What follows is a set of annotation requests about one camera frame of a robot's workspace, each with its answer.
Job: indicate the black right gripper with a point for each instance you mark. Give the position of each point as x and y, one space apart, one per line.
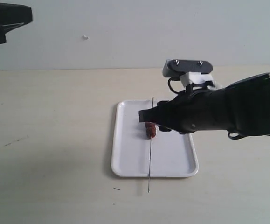
186 113

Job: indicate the red berry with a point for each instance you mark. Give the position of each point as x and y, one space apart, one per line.
149 125
151 132

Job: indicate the thin metal skewer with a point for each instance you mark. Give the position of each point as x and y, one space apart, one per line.
149 171

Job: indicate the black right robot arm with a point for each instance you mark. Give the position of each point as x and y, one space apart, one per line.
242 108

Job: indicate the white rectangular plastic tray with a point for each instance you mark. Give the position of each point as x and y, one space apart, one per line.
173 154

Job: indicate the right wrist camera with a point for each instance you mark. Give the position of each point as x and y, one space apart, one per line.
193 73

